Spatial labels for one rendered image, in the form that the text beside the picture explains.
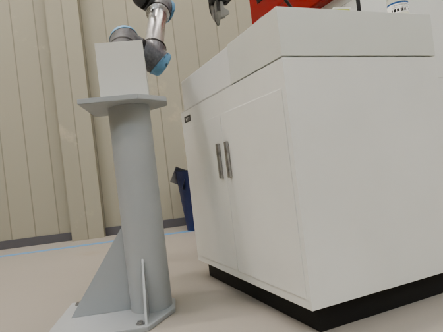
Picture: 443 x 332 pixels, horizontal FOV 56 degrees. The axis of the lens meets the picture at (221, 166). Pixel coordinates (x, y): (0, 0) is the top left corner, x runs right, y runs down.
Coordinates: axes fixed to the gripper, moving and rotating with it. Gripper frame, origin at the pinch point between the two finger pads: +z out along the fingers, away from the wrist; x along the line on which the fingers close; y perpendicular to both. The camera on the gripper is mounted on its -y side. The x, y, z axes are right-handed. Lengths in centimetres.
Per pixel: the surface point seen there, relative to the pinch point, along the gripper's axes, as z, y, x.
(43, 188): 58, -70, 285
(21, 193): 60, -90, 291
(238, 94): 33.5, -4.0, -20.2
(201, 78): 19.6, -4.0, 13.2
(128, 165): 54, -41, 5
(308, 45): 25, 6, -50
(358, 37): 23, 25, -50
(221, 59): 17.9, -4.0, -9.5
